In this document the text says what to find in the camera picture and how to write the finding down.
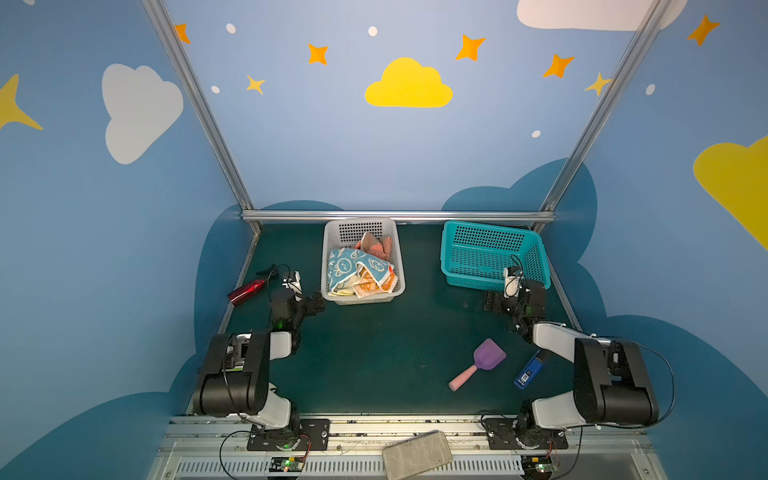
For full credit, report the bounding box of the blue bunny pattern towel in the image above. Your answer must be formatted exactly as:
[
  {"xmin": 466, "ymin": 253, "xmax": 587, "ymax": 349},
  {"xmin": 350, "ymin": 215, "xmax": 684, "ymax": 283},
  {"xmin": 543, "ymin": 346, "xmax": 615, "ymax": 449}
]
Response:
[{"xmin": 326, "ymin": 248, "xmax": 397, "ymax": 298}]

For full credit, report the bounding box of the orange bunny pattern towel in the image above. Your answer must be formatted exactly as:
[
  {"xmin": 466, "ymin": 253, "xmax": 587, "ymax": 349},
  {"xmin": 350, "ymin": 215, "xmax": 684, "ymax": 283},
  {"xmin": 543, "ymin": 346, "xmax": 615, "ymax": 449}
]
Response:
[{"xmin": 352, "ymin": 270, "xmax": 399, "ymax": 298}]

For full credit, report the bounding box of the white plastic basket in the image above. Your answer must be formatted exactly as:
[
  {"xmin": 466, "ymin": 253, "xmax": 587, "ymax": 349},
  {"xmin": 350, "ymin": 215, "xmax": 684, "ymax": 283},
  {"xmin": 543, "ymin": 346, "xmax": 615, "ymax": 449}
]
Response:
[{"xmin": 321, "ymin": 218, "xmax": 405, "ymax": 305}]

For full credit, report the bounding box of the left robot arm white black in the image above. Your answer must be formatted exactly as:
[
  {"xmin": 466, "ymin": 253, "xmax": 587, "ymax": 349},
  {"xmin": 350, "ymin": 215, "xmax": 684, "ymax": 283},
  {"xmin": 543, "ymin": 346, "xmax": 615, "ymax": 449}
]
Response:
[{"xmin": 192, "ymin": 287, "xmax": 325, "ymax": 437}]

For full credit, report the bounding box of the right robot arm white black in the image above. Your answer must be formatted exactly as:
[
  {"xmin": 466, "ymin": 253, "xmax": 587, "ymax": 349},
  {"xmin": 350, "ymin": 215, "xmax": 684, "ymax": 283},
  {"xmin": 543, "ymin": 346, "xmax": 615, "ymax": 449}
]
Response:
[{"xmin": 484, "ymin": 280, "xmax": 663, "ymax": 436}]

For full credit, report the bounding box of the purple pink toy scoop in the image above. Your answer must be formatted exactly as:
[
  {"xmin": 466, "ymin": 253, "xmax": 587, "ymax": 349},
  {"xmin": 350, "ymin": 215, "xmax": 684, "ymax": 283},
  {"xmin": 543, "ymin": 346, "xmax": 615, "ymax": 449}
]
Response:
[{"xmin": 448, "ymin": 338, "xmax": 507, "ymax": 391}]

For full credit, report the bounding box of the teal plastic basket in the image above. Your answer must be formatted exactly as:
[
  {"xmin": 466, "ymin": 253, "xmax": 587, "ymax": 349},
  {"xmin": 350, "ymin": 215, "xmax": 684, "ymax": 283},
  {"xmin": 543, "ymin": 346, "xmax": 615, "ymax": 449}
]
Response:
[{"xmin": 440, "ymin": 221, "xmax": 551, "ymax": 292}]

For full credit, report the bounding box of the pink red towel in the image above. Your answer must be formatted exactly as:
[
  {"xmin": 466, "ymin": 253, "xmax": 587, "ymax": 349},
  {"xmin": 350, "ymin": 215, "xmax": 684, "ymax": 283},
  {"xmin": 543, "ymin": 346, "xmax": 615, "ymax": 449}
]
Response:
[{"xmin": 355, "ymin": 232, "xmax": 394, "ymax": 262}]

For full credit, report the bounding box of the left green circuit board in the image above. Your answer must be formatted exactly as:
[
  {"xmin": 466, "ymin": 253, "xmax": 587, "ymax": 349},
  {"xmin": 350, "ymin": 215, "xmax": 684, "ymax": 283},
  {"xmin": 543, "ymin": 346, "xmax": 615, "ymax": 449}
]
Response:
[{"xmin": 268, "ymin": 457, "xmax": 305, "ymax": 474}]

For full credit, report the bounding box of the green circuit board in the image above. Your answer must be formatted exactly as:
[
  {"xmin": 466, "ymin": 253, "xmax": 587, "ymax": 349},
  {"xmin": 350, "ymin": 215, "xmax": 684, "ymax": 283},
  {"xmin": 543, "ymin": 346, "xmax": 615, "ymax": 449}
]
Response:
[
  {"xmin": 268, "ymin": 457, "xmax": 305, "ymax": 474},
  {"xmin": 521, "ymin": 457, "xmax": 559, "ymax": 480}
]

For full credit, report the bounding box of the right green circuit board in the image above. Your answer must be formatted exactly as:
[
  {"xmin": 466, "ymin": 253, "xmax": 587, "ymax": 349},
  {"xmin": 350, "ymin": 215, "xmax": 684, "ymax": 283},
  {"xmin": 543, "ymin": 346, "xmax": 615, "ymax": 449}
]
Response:
[{"xmin": 521, "ymin": 457, "xmax": 559, "ymax": 480}]

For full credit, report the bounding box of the grey sponge block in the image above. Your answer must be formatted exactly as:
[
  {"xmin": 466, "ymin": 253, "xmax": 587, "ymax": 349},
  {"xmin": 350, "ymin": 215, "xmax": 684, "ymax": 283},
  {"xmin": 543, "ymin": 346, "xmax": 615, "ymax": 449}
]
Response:
[{"xmin": 382, "ymin": 430, "xmax": 453, "ymax": 480}]

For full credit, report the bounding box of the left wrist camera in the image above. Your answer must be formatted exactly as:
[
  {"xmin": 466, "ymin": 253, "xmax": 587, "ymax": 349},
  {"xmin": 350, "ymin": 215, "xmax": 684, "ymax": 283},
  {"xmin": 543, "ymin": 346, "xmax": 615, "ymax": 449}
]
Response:
[{"xmin": 282, "ymin": 270, "xmax": 304, "ymax": 301}]

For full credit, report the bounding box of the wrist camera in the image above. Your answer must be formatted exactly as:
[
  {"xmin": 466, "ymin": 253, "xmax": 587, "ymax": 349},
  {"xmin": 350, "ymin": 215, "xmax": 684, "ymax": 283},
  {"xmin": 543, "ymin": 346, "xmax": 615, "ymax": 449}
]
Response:
[
  {"xmin": 282, "ymin": 270, "xmax": 304, "ymax": 301},
  {"xmin": 503, "ymin": 266, "xmax": 523, "ymax": 298}
]

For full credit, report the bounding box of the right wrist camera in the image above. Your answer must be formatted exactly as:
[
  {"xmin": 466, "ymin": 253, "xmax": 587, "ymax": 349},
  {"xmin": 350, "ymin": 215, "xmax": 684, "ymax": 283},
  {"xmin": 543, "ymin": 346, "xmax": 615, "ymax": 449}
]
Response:
[{"xmin": 503, "ymin": 266, "xmax": 523, "ymax": 298}]

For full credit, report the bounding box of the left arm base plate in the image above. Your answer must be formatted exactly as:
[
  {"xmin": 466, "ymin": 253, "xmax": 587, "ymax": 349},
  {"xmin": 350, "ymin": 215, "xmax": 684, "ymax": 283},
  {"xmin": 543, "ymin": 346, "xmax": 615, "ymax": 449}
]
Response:
[{"xmin": 246, "ymin": 418, "xmax": 330, "ymax": 452}]

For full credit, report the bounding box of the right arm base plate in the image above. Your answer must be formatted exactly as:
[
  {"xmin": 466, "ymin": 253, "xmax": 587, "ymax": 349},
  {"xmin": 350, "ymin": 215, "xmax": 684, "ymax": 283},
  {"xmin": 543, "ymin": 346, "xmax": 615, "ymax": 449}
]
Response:
[{"xmin": 480, "ymin": 417, "xmax": 568, "ymax": 450}]

